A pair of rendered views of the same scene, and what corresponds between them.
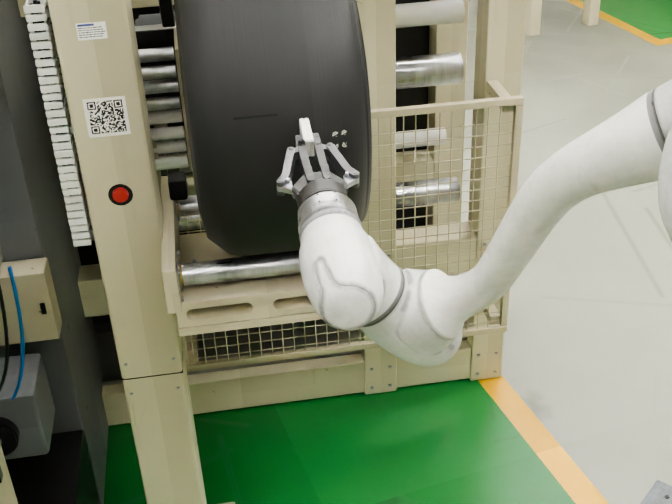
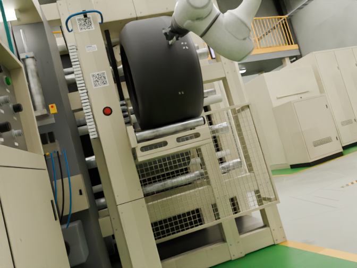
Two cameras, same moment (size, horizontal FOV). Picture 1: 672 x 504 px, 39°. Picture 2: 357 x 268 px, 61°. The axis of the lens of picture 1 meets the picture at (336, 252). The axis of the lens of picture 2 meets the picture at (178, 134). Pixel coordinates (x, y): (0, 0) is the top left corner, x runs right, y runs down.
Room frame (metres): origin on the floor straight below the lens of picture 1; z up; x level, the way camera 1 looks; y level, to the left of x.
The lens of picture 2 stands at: (0.16, 0.22, 0.75)
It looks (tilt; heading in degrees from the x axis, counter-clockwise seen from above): 5 degrees up; 355
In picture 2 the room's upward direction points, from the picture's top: 15 degrees counter-clockwise
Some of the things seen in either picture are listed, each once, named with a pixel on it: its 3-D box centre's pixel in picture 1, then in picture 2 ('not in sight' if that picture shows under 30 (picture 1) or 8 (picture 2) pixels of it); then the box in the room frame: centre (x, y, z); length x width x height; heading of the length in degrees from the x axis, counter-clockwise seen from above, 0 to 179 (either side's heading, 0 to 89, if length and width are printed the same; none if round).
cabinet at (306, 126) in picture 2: not in sight; (307, 131); (5.86, -2.70, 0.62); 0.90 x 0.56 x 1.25; 109
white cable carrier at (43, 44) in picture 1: (63, 128); (83, 91); (1.62, 0.49, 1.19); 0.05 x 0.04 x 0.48; 8
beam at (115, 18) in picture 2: not in sight; (144, 14); (2.03, 0.08, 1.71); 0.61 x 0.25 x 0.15; 98
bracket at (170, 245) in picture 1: (171, 239); (130, 141); (1.69, 0.34, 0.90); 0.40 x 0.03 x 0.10; 8
